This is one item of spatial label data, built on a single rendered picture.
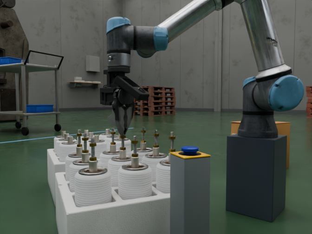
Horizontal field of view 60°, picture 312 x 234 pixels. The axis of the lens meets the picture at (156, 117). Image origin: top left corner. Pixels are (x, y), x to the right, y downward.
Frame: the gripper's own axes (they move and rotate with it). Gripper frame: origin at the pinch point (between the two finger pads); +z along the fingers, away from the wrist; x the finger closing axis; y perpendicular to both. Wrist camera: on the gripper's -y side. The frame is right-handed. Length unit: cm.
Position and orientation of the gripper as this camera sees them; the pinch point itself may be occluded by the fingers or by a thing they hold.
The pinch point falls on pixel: (124, 131)
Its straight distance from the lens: 87.2
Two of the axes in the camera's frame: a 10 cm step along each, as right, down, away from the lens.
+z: 0.0, 10.0, 0.6
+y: -8.4, -0.3, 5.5
